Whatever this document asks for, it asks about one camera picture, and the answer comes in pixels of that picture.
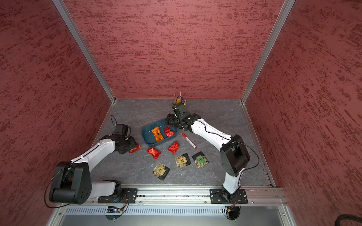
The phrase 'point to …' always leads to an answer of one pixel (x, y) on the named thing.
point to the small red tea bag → (168, 132)
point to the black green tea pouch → (200, 159)
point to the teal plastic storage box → (148, 135)
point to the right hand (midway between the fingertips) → (169, 123)
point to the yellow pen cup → (177, 101)
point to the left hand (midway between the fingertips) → (132, 148)
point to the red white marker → (188, 140)
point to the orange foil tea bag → (158, 136)
